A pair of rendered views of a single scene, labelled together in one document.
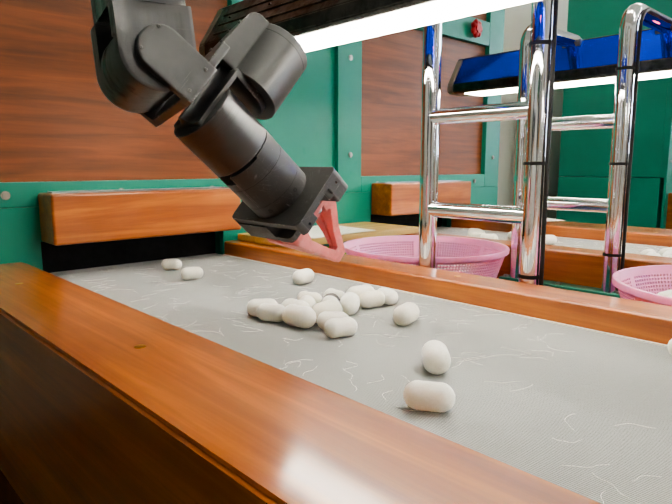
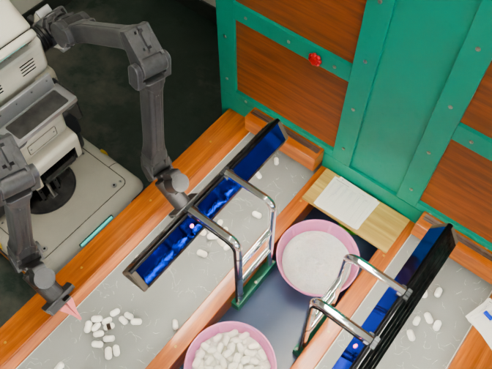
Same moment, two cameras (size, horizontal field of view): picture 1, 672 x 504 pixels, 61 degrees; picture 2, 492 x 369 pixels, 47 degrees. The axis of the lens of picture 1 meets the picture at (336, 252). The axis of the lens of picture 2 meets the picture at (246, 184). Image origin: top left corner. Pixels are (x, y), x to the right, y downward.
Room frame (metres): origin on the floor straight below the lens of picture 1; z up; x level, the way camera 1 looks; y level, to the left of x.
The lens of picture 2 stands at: (0.59, -0.85, 2.40)
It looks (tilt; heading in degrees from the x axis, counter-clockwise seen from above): 58 degrees down; 82
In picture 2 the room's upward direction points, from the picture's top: straight up
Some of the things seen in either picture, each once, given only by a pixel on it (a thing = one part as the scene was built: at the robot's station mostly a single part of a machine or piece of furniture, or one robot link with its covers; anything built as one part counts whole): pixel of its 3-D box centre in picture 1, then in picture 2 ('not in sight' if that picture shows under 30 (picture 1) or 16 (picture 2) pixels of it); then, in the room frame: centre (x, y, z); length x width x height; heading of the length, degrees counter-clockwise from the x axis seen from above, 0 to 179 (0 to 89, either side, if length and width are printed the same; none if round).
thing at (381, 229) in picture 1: (332, 233); (355, 209); (1.08, 0.01, 0.77); 0.33 x 0.15 x 0.01; 133
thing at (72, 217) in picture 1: (149, 212); (283, 138); (0.89, 0.29, 0.83); 0.30 x 0.06 x 0.07; 133
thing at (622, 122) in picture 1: (590, 165); (346, 323); (0.93, -0.41, 0.90); 0.20 x 0.19 x 0.45; 43
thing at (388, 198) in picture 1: (424, 196); (460, 248); (1.35, -0.21, 0.83); 0.30 x 0.06 x 0.07; 133
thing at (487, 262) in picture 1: (423, 273); (316, 262); (0.93, -0.14, 0.72); 0.27 x 0.27 x 0.10
